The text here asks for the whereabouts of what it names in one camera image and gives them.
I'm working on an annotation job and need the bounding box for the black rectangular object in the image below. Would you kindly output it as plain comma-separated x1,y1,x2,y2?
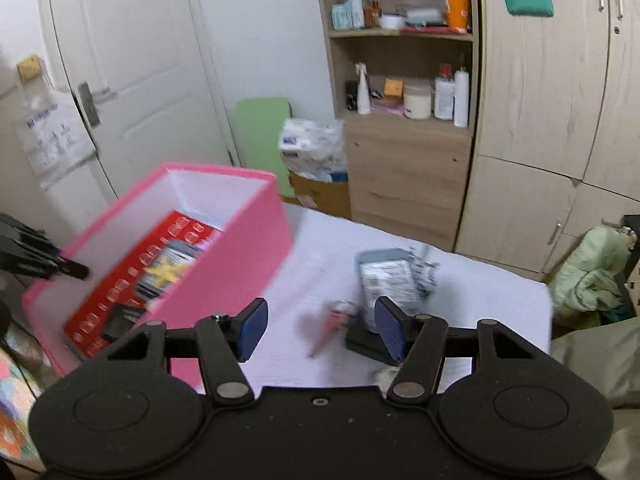
345,317,401,364

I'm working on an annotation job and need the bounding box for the white cosmetic tube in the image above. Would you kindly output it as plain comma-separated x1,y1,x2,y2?
356,62,372,115

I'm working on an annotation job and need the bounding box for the white labelled bottle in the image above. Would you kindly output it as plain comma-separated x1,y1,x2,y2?
434,64,456,121

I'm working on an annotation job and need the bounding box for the grey pouch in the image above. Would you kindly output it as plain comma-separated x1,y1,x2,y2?
397,4,446,27

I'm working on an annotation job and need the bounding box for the orange cup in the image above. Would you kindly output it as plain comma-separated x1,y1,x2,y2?
442,0,471,33

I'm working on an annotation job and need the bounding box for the brown cardboard box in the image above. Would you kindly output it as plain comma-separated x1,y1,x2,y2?
287,170,353,221

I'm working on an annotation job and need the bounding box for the light wooden wardrobe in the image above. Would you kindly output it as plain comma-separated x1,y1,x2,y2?
452,0,640,281

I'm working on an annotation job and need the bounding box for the floral patterned cloth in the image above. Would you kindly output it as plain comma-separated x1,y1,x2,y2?
0,330,47,461

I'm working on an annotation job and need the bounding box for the white tissue pack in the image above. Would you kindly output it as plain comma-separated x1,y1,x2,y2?
278,117,349,183

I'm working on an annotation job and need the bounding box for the red small tool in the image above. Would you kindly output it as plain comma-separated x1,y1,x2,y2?
306,300,358,359

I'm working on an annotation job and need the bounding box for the white door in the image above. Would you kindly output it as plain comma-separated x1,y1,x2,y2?
45,0,241,221

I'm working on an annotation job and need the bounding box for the tall white cylinder bottle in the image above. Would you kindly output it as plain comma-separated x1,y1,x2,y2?
453,67,471,128

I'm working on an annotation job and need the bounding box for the red packet in box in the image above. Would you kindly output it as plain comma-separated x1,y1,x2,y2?
64,211,223,358

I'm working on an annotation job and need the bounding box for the yellow wall hook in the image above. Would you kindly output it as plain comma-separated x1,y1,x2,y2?
17,55,43,84

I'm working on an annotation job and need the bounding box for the grey foil packet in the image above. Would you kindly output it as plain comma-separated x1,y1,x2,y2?
354,247,441,333

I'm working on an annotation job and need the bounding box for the wooden shelf cabinet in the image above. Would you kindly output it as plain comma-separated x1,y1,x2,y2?
312,0,481,253

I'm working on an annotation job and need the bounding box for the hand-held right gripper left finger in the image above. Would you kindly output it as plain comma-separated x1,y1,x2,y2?
105,297,269,408

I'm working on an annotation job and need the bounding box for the olive green jacket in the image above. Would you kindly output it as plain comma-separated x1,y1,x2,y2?
550,310,640,480

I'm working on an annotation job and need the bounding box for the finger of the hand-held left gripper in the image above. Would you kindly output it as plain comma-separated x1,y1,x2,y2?
0,212,92,282

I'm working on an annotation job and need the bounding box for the silver door handle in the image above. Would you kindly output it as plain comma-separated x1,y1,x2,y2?
76,81,113,128

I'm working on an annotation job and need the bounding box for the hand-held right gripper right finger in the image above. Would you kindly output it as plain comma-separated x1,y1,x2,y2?
374,296,538,405

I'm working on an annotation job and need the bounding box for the light blue box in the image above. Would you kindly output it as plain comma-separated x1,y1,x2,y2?
331,0,365,31

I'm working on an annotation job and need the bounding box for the white round jar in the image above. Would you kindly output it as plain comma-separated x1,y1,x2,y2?
403,82,433,121

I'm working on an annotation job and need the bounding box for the white paper notice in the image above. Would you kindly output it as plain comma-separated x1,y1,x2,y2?
15,92,98,191

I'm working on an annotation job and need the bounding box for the pink cardboard box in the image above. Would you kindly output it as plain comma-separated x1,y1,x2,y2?
22,162,293,393

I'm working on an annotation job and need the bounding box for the light green cloth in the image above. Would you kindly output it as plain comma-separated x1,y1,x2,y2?
547,226,632,326

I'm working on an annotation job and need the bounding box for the green folding board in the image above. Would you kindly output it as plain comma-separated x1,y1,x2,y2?
234,97,296,200

